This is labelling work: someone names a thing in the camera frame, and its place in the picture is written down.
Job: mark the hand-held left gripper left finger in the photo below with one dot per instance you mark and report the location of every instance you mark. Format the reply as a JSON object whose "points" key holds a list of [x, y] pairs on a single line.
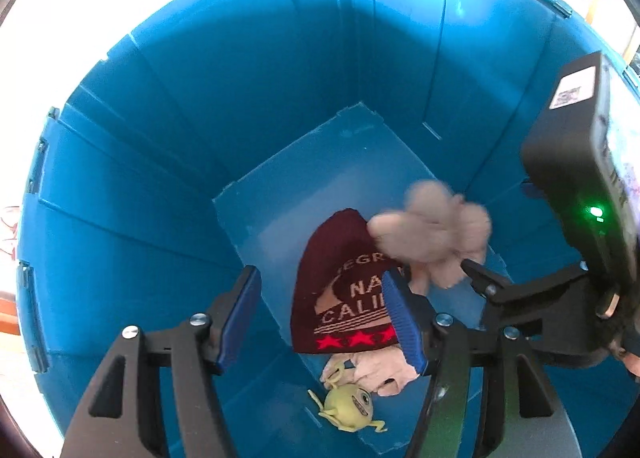
{"points": [[240, 323]]}

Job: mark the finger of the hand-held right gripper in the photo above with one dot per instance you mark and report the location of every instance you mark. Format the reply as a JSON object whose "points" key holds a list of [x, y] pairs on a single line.
{"points": [[492, 285], [520, 320]]}

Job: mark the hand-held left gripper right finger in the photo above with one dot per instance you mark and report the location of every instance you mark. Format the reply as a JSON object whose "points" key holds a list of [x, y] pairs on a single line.
{"points": [[402, 323]]}

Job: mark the beige fuzzy plush toy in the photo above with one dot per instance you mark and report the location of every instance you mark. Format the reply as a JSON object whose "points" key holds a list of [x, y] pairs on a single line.
{"points": [[435, 233]]}

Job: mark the blue plastic storage bin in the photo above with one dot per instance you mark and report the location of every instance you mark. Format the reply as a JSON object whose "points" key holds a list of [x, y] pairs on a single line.
{"points": [[250, 87]]}

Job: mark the maroon knit beanie hat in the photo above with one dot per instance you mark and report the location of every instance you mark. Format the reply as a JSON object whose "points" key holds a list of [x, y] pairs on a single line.
{"points": [[325, 288]]}

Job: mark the green one-eyed monster toy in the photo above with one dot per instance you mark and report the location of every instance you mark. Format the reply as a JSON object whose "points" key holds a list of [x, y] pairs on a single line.
{"points": [[350, 408]]}

